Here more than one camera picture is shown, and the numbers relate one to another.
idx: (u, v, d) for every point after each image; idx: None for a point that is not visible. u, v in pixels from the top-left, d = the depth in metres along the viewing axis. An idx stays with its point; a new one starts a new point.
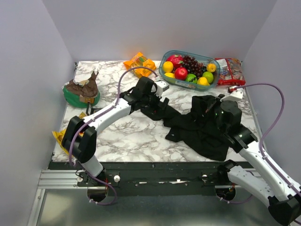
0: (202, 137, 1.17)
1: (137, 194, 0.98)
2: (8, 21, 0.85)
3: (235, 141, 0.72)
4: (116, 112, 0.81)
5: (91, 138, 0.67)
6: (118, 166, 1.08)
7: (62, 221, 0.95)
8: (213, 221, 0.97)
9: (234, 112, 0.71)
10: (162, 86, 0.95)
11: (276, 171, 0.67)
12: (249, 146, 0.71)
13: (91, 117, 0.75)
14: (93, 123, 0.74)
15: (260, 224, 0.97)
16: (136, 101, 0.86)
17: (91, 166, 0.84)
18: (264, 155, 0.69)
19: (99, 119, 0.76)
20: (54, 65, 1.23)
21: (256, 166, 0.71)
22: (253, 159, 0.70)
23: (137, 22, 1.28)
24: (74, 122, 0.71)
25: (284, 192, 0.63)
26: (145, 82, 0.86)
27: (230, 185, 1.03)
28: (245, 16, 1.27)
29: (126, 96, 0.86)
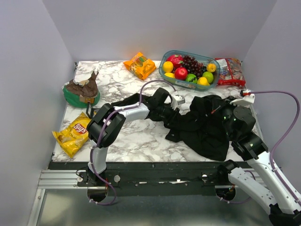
0: (201, 137, 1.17)
1: (137, 194, 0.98)
2: (8, 22, 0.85)
3: (245, 149, 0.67)
4: (138, 111, 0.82)
5: (120, 124, 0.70)
6: (118, 166, 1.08)
7: (62, 221, 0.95)
8: (213, 221, 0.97)
9: (248, 121, 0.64)
10: (177, 98, 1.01)
11: (284, 184, 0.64)
12: (259, 157, 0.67)
13: (121, 107, 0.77)
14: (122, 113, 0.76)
15: (260, 223, 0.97)
16: (152, 109, 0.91)
17: (99, 160, 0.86)
18: (273, 168, 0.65)
19: (127, 111, 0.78)
20: (54, 65, 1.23)
21: (263, 177, 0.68)
22: (262, 170, 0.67)
23: (137, 22, 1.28)
24: (106, 107, 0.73)
25: (290, 205, 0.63)
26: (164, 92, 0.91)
27: (230, 185, 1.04)
28: (245, 16, 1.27)
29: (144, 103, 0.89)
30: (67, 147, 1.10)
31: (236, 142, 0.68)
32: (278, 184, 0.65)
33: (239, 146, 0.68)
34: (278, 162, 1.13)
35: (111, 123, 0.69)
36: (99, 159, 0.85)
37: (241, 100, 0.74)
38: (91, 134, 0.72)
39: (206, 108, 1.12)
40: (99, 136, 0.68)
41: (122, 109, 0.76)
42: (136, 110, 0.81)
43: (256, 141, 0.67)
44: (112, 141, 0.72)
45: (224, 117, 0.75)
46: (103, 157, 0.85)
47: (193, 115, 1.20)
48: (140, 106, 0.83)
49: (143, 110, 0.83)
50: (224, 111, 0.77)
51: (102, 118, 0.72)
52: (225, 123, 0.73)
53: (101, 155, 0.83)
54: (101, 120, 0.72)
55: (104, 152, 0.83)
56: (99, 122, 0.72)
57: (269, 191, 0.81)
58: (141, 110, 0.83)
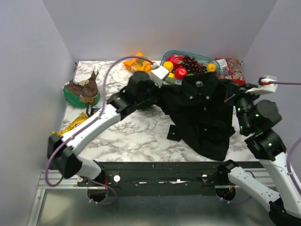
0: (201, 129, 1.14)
1: (137, 194, 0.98)
2: (9, 22, 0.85)
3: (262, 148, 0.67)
4: (101, 124, 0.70)
5: (72, 158, 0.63)
6: (118, 166, 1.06)
7: (62, 221, 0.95)
8: (213, 221, 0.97)
9: (273, 119, 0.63)
10: (161, 76, 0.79)
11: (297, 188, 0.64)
12: (276, 157, 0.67)
13: (70, 134, 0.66)
14: (71, 142, 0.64)
15: (260, 224, 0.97)
16: (129, 105, 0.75)
17: (85, 173, 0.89)
18: (289, 171, 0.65)
19: (79, 136, 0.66)
20: (54, 65, 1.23)
21: (275, 178, 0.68)
22: (276, 172, 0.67)
23: (138, 22, 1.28)
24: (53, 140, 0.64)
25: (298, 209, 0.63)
26: (135, 81, 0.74)
27: (230, 185, 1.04)
28: (245, 17, 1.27)
29: (118, 101, 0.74)
30: None
31: (253, 141, 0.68)
32: (289, 187, 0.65)
33: (255, 144, 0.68)
34: None
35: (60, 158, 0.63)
36: (84, 173, 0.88)
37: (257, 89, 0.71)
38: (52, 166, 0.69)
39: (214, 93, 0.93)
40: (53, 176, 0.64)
41: (71, 139, 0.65)
42: (95, 125, 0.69)
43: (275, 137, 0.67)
44: (74, 169, 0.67)
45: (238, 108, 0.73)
46: (87, 170, 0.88)
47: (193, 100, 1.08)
48: (101, 117, 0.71)
49: (107, 118, 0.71)
50: (239, 101, 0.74)
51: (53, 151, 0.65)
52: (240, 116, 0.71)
53: (84, 169, 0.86)
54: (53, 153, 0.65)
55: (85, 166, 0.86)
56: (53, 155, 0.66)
57: (268, 189, 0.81)
58: (104, 121, 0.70)
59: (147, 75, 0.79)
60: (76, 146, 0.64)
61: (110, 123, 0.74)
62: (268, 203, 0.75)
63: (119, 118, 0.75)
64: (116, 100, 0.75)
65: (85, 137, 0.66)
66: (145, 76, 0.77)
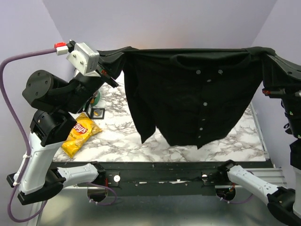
0: (196, 125, 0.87)
1: (137, 194, 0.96)
2: (9, 22, 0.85)
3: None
4: (35, 163, 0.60)
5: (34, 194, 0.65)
6: (118, 166, 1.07)
7: (62, 221, 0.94)
8: (213, 222, 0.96)
9: None
10: (83, 69, 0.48)
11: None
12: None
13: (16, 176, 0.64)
14: (21, 186, 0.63)
15: (261, 224, 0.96)
16: (57, 122, 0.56)
17: (76, 180, 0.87)
18: None
19: (23, 179, 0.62)
20: (53, 65, 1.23)
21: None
22: None
23: (137, 21, 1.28)
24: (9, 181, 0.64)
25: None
26: (29, 101, 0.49)
27: (230, 185, 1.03)
28: (245, 17, 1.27)
29: (42, 124, 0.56)
30: (67, 148, 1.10)
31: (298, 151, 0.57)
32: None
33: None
34: (277, 162, 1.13)
35: None
36: (75, 181, 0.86)
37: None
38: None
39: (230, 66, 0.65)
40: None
41: (18, 184, 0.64)
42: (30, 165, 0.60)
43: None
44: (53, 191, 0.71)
45: (289, 111, 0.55)
46: (77, 178, 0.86)
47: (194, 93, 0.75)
48: (31, 156, 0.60)
49: (35, 153, 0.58)
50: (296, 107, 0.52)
51: None
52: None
53: (74, 179, 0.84)
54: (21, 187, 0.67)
55: (73, 175, 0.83)
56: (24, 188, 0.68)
57: (267, 182, 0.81)
58: (35, 159, 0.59)
59: (47, 78, 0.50)
60: (27, 190, 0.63)
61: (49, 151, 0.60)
62: (266, 196, 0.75)
63: (51, 141, 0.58)
64: (38, 124, 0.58)
65: (28, 181, 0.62)
66: (43, 85, 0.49)
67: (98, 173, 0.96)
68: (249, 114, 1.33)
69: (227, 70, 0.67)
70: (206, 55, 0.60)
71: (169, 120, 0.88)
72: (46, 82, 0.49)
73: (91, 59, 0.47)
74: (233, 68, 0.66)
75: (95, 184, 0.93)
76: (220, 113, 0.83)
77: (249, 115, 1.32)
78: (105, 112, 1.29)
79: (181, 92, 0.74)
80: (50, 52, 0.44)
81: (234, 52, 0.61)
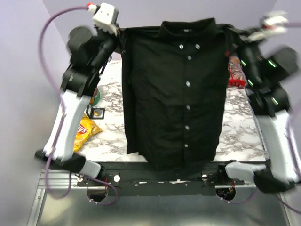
0: (182, 123, 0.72)
1: (137, 194, 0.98)
2: (9, 22, 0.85)
3: (264, 103, 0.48)
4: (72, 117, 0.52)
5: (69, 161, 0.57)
6: (118, 166, 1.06)
7: (63, 221, 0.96)
8: (213, 221, 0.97)
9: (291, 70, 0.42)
10: (107, 20, 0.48)
11: (290, 148, 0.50)
12: (279, 112, 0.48)
13: (49, 145, 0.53)
14: (57, 153, 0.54)
15: (260, 224, 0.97)
16: (90, 75, 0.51)
17: (88, 170, 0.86)
18: (289, 132, 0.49)
19: (59, 144, 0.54)
20: (54, 65, 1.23)
21: (268, 138, 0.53)
22: (271, 133, 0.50)
23: (137, 21, 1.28)
24: (38, 157, 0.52)
25: (291, 173, 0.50)
26: (76, 49, 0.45)
27: (230, 185, 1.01)
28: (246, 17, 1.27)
29: (74, 81, 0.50)
30: None
31: (257, 96, 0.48)
32: (286, 148, 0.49)
33: (258, 100, 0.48)
34: None
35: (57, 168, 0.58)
36: (87, 171, 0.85)
37: (260, 37, 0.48)
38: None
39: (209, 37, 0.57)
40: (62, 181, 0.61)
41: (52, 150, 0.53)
42: (68, 122, 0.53)
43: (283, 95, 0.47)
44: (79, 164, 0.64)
45: (249, 82, 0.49)
46: (89, 167, 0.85)
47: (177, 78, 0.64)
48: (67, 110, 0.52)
49: (75, 108, 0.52)
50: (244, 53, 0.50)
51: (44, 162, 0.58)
52: (247, 69, 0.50)
53: (87, 166, 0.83)
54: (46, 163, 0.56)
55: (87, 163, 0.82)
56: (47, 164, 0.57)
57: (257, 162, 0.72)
58: (73, 113, 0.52)
59: (88, 28, 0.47)
60: (64, 155, 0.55)
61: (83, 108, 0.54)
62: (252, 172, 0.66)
63: (86, 95, 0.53)
64: (69, 82, 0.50)
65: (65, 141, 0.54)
66: (84, 34, 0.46)
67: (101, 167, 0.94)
68: (249, 115, 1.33)
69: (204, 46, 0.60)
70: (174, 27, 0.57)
71: (151, 117, 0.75)
72: (87, 32, 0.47)
73: (114, 11, 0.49)
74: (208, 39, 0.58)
75: (98, 180, 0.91)
76: (204, 108, 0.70)
77: (249, 115, 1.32)
78: (105, 112, 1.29)
79: (159, 74, 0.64)
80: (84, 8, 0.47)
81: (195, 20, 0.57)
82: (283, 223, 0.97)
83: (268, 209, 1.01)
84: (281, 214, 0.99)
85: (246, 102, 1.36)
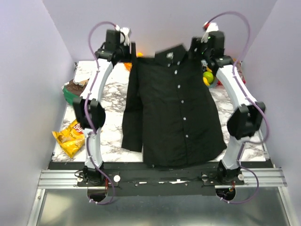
0: (180, 114, 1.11)
1: (137, 194, 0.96)
2: (9, 23, 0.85)
3: (215, 63, 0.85)
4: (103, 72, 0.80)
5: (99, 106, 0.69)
6: (118, 166, 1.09)
7: (62, 221, 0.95)
8: (213, 221, 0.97)
9: (219, 38, 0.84)
10: (125, 32, 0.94)
11: (239, 85, 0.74)
12: (224, 67, 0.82)
13: (87, 92, 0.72)
14: (92, 95, 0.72)
15: (260, 224, 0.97)
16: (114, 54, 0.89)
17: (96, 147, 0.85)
18: (234, 75, 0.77)
19: (94, 88, 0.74)
20: (54, 65, 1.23)
21: (225, 84, 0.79)
22: (225, 79, 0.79)
23: (137, 21, 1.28)
24: (77, 103, 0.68)
25: (244, 101, 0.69)
26: (112, 34, 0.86)
27: (230, 186, 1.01)
28: (246, 17, 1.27)
29: (102, 55, 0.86)
30: (67, 147, 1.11)
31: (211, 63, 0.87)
32: (235, 84, 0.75)
33: (212, 62, 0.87)
34: (277, 162, 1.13)
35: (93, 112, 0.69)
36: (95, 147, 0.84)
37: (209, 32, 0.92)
38: (82, 124, 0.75)
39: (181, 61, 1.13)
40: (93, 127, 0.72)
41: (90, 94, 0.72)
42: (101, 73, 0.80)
43: (226, 64, 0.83)
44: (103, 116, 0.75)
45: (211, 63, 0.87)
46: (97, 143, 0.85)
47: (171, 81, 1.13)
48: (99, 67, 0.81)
49: (106, 68, 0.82)
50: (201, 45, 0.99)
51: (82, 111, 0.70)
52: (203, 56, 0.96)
53: (97, 142, 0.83)
54: (83, 112, 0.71)
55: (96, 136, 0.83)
56: (82, 115, 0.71)
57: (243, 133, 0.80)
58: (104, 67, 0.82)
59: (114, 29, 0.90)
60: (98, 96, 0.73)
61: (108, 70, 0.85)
62: None
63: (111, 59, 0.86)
64: (101, 53, 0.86)
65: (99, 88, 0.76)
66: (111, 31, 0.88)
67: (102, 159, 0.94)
68: None
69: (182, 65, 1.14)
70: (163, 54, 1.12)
71: (158, 112, 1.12)
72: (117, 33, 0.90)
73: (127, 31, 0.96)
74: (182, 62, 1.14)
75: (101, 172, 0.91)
76: (194, 101, 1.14)
77: None
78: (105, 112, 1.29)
79: (160, 83, 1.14)
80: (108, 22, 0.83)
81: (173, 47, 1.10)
82: (283, 222, 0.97)
83: (268, 209, 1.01)
84: (281, 214, 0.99)
85: None
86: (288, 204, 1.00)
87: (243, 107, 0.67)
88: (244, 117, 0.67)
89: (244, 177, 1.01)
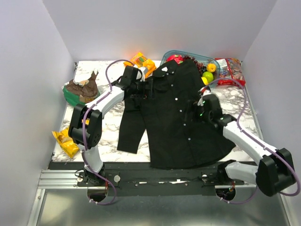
0: (180, 121, 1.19)
1: (137, 194, 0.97)
2: (9, 22, 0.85)
3: (217, 124, 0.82)
4: (113, 97, 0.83)
5: (98, 119, 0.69)
6: (118, 166, 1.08)
7: (62, 221, 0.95)
8: (213, 222, 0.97)
9: (212, 100, 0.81)
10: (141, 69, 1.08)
11: (251, 137, 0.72)
12: (228, 123, 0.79)
13: (93, 103, 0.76)
14: (96, 108, 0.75)
15: (260, 224, 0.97)
16: (127, 87, 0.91)
17: (94, 160, 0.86)
18: (241, 128, 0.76)
19: (100, 104, 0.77)
20: (54, 65, 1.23)
21: (238, 141, 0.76)
22: (233, 134, 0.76)
23: (137, 21, 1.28)
24: (79, 109, 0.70)
25: (264, 153, 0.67)
26: (132, 69, 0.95)
27: (230, 185, 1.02)
28: (246, 17, 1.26)
29: (117, 85, 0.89)
30: (67, 147, 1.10)
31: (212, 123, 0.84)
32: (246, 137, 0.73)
33: (215, 123, 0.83)
34: None
35: (90, 123, 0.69)
36: (92, 160, 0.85)
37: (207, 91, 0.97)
38: (75, 140, 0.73)
39: (174, 76, 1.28)
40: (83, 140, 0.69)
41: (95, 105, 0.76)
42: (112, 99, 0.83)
43: (230, 121, 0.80)
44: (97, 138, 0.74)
45: (214, 125, 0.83)
46: (95, 157, 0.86)
47: (169, 89, 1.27)
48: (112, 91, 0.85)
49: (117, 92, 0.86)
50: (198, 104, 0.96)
51: (79, 121, 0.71)
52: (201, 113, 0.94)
53: (93, 154, 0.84)
54: (80, 122, 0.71)
55: (95, 151, 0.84)
56: (78, 125, 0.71)
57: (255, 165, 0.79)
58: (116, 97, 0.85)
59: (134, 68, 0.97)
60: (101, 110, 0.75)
61: (116, 100, 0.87)
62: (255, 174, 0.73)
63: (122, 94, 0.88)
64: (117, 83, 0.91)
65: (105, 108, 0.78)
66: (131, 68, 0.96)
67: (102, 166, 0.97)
68: (249, 114, 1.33)
69: (175, 77, 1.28)
70: (159, 74, 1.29)
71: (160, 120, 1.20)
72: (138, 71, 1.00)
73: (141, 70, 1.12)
74: (177, 76, 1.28)
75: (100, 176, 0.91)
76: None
77: (249, 115, 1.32)
78: None
79: (160, 92, 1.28)
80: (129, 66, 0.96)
81: (166, 64, 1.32)
82: (282, 222, 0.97)
83: (268, 209, 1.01)
84: (281, 214, 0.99)
85: (246, 102, 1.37)
86: (287, 203, 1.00)
87: (265, 158, 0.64)
88: (273, 170, 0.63)
89: None
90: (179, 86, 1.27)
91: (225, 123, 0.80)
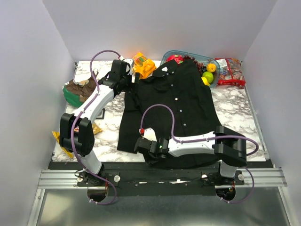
0: (180, 121, 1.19)
1: (137, 194, 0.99)
2: (9, 22, 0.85)
3: (165, 154, 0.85)
4: (101, 98, 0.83)
5: (87, 128, 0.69)
6: (118, 166, 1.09)
7: (63, 221, 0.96)
8: (213, 222, 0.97)
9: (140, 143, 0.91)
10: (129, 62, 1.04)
11: (194, 140, 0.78)
12: (169, 145, 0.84)
13: (81, 110, 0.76)
14: (84, 114, 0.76)
15: (259, 224, 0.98)
16: (115, 84, 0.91)
17: (91, 163, 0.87)
18: (178, 141, 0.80)
19: (88, 109, 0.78)
20: (54, 64, 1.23)
21: (191, 150, 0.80)
22: (180, 149, 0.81)
23: (137, 21, 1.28)
24: (66, 119, 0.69)
25: (210, 142, 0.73)
26: (118, 64, 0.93)
27: (230, 186, 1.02)
28: (246, 16, 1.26)
29: (105, 83, 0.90)
30: None
31: (160, 154, 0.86)
32: (191, 144, 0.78)
33: (162, 155, 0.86)
34: (277, 162, 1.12)
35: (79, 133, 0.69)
36: (90, 164, 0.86)
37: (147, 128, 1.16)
38: (68, 149, 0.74)
39: (174, 76, 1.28)
40: (75, 149, 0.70)
41: (83, 111, 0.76)
42: (100, 98, 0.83)
43: (167, 143, 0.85)
44: (89, 143, 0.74)
45: (162, 155, 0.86)
46: (92, 160, 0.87)
47: (169, 89, 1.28)
48: (99, 91, 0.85)
49: (105, 92, 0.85)
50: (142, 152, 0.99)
51: (68, 131, 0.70)
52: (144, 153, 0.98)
53: (90, 157, 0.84)
54: (69, 132, 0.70)
55: (91, 155, 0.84)
56: (67, 135, 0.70)
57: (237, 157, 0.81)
58: (105, 95, 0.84)
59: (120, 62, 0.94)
60: (90, 117, 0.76)
61: (106, 99, 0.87)
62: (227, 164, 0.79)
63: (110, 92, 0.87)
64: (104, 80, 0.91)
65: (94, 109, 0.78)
66: (116, 63, 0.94)
67: (101, 164, 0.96)
68: (249, 114, 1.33)
69: (175, 78, 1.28)
70: (159, 74, 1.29)
71: (160, 121, 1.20)
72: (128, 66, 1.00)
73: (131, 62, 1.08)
74: (177, 76, 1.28)
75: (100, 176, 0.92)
76: (190, 108, 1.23)
77: (249, 115, 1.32)
78: (105, 112, 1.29)
79: (160, 92, 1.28)
80: (114, 61, 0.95)
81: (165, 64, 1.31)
82: (282, 222, 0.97)
83: (268, 209, 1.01)
84: (281, 214, 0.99)
85: (246, 102, 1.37)
86: (287, 204, 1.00)
87: (216, 147, 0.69)
88: (228, 150, 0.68)
89: (243, 177, 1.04)
90: (179, 86, 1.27)
91: (167, 148, 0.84)
